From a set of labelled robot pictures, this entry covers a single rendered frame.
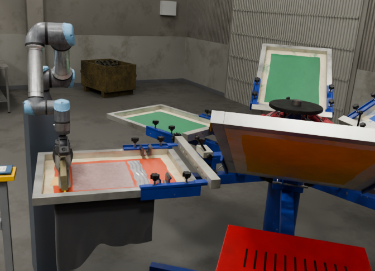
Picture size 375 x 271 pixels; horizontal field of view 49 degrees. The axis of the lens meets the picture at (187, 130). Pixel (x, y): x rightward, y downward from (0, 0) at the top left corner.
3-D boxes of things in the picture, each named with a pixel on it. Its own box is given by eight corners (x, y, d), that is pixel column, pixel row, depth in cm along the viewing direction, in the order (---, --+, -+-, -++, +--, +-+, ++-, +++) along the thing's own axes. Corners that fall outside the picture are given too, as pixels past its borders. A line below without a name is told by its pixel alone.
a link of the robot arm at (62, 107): (70, 98, 206) (70, 102, 198) (70, 119, 209) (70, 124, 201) (53, 98, 204) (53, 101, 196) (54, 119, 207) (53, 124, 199)
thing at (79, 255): (61, 275, 202) (58, 198, 189) (61, 270, 205) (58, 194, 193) (152, 263, 215) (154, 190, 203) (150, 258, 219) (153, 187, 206)
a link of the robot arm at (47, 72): (29, 86, 254) (28, 64, 250) (52, 86, 258) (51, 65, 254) (28, 90, 243) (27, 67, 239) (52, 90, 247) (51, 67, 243)
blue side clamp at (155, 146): (123, 158, 244) (124, 147, 242) (122, 155, 249) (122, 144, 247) (172, 156, 253) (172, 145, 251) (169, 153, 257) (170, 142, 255)
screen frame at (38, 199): (32, 205, 180) (32, 198, 179) (38, 158, 233) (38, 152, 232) (200, 192, 203) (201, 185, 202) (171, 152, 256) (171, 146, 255)
